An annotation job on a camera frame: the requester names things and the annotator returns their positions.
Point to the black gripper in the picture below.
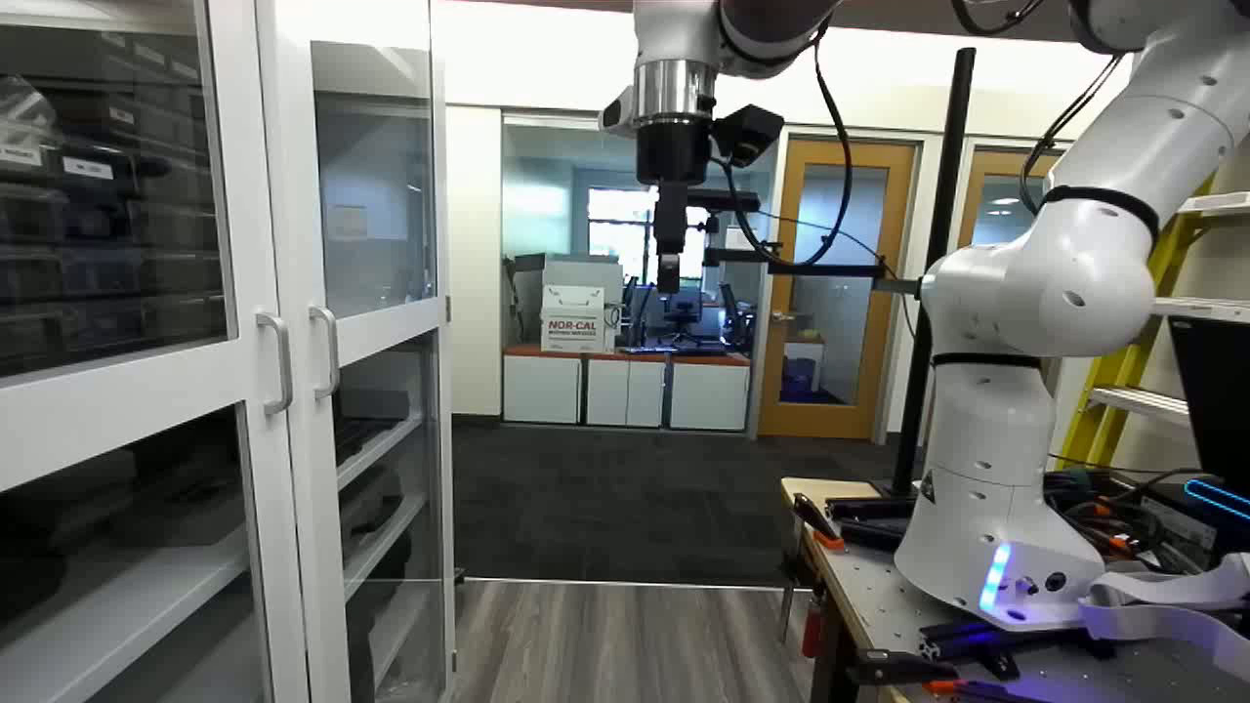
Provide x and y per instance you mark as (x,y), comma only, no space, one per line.
(674,150)

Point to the white framed glass cabinet door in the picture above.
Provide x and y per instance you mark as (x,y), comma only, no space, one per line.
(390,329)
(143,406)

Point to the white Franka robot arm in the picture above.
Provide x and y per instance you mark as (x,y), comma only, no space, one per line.
(1018,456)

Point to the wooden door with window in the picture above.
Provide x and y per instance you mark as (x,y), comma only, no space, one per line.
(977,199)
(781,378)

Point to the blue machine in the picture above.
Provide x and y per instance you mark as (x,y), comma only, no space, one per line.
(703,322)

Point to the white boxy machine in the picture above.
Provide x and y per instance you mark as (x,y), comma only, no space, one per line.
(579,307)

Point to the white low cabinet unit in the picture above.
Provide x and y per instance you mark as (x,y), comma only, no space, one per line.
(709,391)
(626,391)
(540,389)

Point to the black horizontal mounting rod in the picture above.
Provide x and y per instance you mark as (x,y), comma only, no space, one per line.
(833,273)

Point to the blue bin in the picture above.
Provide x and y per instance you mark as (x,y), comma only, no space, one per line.
(802,378)

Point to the black vertical pole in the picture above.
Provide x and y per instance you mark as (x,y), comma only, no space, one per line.
(951,157)

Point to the black orange bar clamp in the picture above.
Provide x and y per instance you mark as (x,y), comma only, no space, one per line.
(860,528)

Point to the wooden workbench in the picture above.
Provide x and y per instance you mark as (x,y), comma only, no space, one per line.
(866,598)

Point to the yellow ladder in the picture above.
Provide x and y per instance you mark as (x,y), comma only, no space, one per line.
(1108,406)

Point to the black table clamp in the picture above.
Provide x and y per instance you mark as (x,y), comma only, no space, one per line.
(958,644)

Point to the black parts organizer drawers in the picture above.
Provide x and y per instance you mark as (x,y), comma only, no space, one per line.
(119,258)

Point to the black monitor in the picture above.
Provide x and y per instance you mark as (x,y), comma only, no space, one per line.
(1217,406)

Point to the clear plastic bag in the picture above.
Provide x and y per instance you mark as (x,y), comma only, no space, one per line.
(26,123)

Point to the white shelved cabinet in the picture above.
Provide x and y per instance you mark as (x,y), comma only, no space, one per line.
(78,639)

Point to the black stereo camera bar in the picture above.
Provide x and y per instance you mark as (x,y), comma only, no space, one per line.
(731,202)

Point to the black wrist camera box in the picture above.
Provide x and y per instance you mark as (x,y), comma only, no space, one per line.
(746,133)

